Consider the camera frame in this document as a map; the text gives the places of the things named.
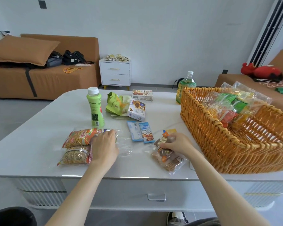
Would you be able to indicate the person's right hand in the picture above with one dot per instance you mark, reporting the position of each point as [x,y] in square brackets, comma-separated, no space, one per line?
[181,145]

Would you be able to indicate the person's shoe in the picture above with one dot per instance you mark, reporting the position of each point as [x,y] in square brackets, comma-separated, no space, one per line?
[176,218]

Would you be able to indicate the black bag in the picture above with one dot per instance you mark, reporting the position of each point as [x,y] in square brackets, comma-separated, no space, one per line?
[72,57]

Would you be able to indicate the white nightstand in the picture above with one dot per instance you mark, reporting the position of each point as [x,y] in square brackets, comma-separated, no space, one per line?
[115,72]

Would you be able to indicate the clear chocolate cookie packet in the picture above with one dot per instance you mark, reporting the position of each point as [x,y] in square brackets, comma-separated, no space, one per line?
[167,160]

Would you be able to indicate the brown cushion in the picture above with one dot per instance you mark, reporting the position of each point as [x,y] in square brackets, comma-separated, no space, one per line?
[21,50]

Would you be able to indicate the orange wicker basket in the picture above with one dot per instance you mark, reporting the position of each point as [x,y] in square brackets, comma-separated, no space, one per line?
[210,136]

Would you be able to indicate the person's left hand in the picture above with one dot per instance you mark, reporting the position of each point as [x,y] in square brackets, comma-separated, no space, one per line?
[103,152]

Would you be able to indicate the person's left forearm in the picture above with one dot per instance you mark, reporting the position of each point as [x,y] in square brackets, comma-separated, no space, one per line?
[82,195]

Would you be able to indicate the white blue biscuit box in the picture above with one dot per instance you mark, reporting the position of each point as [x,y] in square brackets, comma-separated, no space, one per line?
[137,110]

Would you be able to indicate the person's right thumb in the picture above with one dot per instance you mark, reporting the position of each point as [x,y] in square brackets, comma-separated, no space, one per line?
[167,145]

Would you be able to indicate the brown sofa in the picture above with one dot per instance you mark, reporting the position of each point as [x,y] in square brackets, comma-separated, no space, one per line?
[61,82]

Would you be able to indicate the green snack bag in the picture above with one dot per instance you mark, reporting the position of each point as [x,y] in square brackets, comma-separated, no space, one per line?
[114,103]

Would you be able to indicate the grey bag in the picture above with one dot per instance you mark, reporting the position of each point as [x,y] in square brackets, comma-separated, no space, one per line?
[53,61]

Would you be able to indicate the white standing air conditioner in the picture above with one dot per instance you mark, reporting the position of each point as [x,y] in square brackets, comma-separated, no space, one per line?
[268,30]

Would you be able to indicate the blue nut picture sachet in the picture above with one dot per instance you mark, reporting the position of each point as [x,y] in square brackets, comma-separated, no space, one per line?
[147,132]

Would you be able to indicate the white cookie box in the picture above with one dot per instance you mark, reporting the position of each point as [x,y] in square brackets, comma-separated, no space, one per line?
[142,95]

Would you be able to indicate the light blue sachet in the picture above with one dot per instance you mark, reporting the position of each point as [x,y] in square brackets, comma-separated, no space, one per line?
[134,131]

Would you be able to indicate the green drink bottle white cap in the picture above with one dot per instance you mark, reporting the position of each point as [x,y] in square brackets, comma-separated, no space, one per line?
[95,108]

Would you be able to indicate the person's right forearm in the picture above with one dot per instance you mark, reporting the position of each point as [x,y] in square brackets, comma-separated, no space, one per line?
[221,190]

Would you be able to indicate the black round stool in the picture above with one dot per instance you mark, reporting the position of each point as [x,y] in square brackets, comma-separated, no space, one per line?
[11,217]

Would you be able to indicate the black wall plate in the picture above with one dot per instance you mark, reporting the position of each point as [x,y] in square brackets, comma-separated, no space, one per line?
[42,4]

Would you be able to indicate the orange flat card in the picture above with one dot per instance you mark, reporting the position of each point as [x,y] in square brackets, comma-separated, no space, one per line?
[71,70]

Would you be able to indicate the white paper sheet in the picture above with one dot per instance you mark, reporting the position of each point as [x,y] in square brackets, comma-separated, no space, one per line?
[83,64]

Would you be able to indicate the person's left fingers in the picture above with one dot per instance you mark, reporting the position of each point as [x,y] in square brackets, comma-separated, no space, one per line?
[106,136]

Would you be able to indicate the person's leg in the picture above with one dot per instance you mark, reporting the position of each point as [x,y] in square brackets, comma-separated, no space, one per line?
[202,222]

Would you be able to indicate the large green tea bottle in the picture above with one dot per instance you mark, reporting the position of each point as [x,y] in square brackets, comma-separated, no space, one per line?
[185,83]

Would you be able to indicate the pile of snack packets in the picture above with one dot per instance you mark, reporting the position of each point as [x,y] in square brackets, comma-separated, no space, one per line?
[231,105]

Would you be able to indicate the orange noodle snack packet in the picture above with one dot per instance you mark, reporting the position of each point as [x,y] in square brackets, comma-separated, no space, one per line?
[75,155]
[79,137]

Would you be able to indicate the red plush toy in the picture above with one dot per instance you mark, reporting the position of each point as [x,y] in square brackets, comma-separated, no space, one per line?
[261,71]

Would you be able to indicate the pile of paper tags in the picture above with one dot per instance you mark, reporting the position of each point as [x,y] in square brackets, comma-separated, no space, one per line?
[116,57]

